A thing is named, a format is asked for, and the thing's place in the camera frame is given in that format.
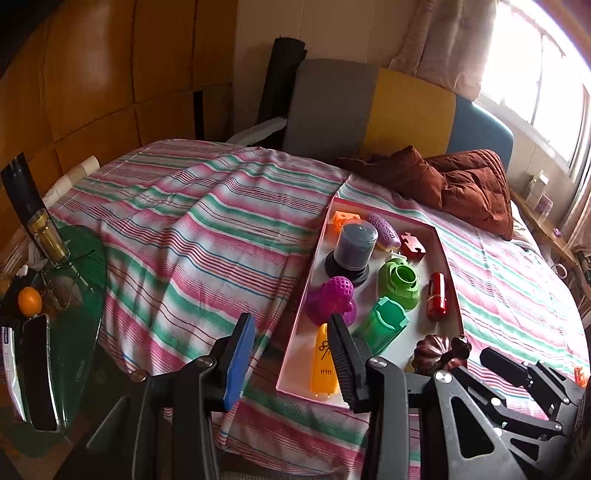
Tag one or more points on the orange cheese block toy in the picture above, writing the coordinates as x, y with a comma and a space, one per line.
345, 222

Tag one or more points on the black rolled mat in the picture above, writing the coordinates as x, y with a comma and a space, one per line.
279, 83

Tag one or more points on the stack of paper cups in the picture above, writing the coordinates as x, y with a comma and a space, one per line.
71, 180

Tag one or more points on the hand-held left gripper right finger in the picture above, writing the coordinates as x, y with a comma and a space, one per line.
346, 364

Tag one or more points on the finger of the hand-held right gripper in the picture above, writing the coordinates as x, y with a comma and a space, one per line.
505, 364
512, 415

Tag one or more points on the beige curtain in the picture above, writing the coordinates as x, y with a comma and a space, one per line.
581, 212
443, 41

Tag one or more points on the red puzzle piece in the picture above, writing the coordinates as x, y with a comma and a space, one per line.
412, 246

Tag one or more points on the dark green cylinder toy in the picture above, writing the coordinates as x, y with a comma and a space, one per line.
381, 325

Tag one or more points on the gold capped glass bottle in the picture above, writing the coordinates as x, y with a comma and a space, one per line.
39, 221

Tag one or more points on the white blue packet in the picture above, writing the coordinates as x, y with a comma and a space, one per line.
11, 369

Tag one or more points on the red capsule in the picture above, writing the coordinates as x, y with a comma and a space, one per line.
437, 295

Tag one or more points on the small orange toy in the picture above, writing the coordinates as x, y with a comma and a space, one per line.
580, 377

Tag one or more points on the purple oval soap toy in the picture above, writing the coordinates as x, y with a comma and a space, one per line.
385, 230

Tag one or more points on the wooden wardrobe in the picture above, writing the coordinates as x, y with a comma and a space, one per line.
92, 83

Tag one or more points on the black phone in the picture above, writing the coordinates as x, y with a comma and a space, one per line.
39, 374

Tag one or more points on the brown quilt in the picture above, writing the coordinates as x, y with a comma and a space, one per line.
466, 189

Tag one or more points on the grey yellow blue headboard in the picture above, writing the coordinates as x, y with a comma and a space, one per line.
332, 106

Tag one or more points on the dark brown pumpkin ornament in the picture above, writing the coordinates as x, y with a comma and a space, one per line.
434, 353

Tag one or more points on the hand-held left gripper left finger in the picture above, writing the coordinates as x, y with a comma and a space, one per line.
240, 364

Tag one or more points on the pink shallow tray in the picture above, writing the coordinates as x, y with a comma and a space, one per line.
425, 323

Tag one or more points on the striped bed sheet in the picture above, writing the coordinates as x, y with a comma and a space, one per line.
184, 221

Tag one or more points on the purple box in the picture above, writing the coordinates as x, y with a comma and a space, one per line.
545, 206

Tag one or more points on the magenta funnel toy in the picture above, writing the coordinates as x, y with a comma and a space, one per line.
334, 300

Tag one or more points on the white box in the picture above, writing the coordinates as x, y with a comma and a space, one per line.
538, 187

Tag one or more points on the orange fruit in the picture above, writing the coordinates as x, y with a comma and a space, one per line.
30, 301

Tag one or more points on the window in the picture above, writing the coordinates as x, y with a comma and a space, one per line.
540, 69

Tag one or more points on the green glass table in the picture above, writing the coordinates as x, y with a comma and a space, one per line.
78, 286

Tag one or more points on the wooden side shelf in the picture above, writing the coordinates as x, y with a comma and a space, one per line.
545, 240

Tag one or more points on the grey jar with black base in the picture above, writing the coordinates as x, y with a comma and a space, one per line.
353, 249

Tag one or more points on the orange rectangular toy block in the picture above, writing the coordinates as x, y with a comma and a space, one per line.
321, 369

